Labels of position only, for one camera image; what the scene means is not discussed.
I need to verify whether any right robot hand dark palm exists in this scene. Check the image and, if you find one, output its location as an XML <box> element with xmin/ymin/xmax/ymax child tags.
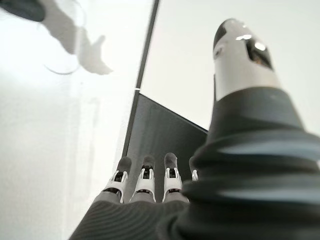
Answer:
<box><xmin>68</xmin><ymin>17</ymin><xmax>320</xmax><ymax>240</ymax></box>

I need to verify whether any dark cabinet plinth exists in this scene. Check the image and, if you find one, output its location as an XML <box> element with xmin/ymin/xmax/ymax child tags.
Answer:
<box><xmin>121</xmin><ymin>0</ymin><xmax>210</xmax><ymax>186</ymax></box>

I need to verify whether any silver robot foot dark toe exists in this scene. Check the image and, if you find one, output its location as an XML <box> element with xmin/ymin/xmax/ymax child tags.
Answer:
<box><xmin>0</xmin><ymin>0</ymin><xmax>47</xmax><ymax>23</ymax></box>

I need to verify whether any thin grey floor cable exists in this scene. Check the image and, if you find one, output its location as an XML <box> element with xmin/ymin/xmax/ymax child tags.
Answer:
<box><xmin>42</xmin><ymin>0</ymin><xmax>87</xmax><ymax>76</ymax></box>

